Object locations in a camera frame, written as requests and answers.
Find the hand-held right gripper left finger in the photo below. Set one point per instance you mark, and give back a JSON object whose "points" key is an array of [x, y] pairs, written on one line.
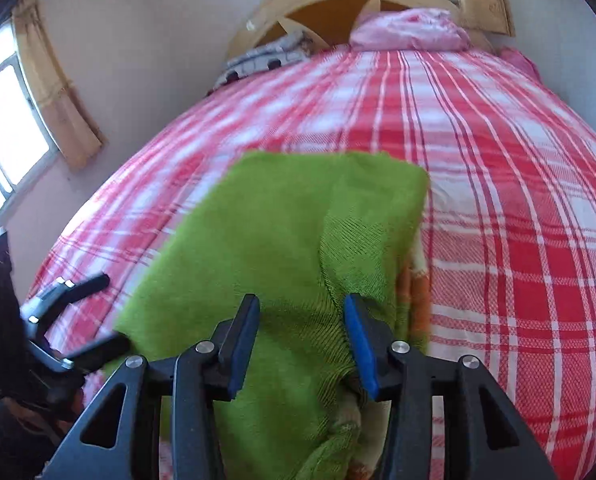
{"points": [[240, 355]]}

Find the pink bed sheet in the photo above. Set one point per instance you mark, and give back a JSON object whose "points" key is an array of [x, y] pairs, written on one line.
{"points": [[520, 62]]}

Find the green striped knit sweater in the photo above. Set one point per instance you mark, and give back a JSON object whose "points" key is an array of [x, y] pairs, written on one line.
{"points": [[278, 235]]}

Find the white patterned pillow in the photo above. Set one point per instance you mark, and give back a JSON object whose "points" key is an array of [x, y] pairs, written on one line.
{"points": [[258, 60]]}

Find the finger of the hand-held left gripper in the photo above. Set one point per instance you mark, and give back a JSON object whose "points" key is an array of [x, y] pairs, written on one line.
{"points": [[85, 285], [102, 347]]}

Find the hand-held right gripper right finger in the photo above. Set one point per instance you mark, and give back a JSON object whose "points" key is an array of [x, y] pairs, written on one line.
{"points": [[360, 345]]}

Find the red plaid bedspread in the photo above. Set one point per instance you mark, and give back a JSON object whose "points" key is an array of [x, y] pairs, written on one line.
{"points": [[503, 210]]}

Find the side window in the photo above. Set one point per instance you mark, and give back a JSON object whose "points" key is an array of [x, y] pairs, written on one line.
{"points": [[12, 125]]}

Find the cream wooden headboard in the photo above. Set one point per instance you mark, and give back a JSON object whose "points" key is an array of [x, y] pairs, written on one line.
{"points": [[288, 10]]}

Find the pink pillow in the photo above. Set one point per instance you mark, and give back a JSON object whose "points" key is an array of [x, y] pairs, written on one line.
{"points": [[408, 27]]}

